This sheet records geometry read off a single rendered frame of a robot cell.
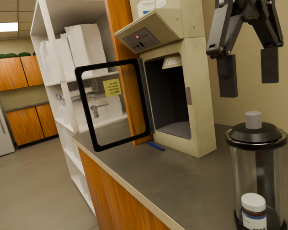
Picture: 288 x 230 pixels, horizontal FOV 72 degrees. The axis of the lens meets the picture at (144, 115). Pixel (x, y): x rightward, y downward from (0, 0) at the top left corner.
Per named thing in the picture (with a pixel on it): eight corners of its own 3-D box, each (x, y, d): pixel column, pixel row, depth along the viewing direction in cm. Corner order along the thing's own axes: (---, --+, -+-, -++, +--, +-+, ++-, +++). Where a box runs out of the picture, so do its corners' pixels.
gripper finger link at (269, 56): (260, 49, 40) (262, 49, 41) (261, 83, 42) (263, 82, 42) (276, 46, 38) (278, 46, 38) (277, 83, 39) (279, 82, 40)
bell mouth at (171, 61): (182, 65, 101) (180, 54, 100) (210, 60, 86) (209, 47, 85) (154, 70, 92) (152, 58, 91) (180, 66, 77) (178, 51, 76)
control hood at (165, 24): (138, 53, 98) (134, 32, 95) (184, 38, 70) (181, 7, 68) (117, 56, 92) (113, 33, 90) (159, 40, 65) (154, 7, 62)
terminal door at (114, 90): (151, 134, 105) (137, 57, 96) (94, 153, 93) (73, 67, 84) (150, 134, 105) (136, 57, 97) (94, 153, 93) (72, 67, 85)
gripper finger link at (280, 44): (237, 8, 36) (240, 2, 36) (261, 51, 41) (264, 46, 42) (259, -1, 33) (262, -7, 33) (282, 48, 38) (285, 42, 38)
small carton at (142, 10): (151, 20, 79) (148, 4, 77) (156, 17, 74) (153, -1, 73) (139, 22, 77) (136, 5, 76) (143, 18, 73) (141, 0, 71)
